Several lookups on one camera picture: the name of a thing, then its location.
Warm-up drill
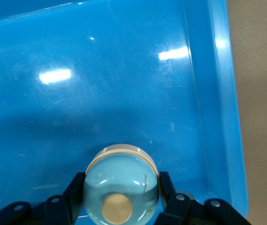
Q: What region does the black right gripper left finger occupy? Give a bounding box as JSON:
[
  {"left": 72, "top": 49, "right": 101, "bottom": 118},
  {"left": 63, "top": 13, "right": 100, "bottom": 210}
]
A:
[{"left": 0, "top": 172, "right": 86, "bottom": 225}]

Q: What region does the blue call bell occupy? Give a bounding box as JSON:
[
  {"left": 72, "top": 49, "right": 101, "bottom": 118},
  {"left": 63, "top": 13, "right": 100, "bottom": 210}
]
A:
[{"left": 83, "top": 143, "right": 160, "bottom": 225}]

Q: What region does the blue plastic tray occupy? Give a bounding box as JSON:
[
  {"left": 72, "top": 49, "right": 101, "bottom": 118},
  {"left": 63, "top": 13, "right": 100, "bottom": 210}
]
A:
[{"left": 0, "top": 0, "right": 250, "bottom": 225}]

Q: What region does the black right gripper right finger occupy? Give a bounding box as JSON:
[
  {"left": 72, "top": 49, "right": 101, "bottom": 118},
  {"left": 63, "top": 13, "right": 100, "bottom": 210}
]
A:
[{"left": 155, "top": 171, "right": 251, "bottom": 225}]

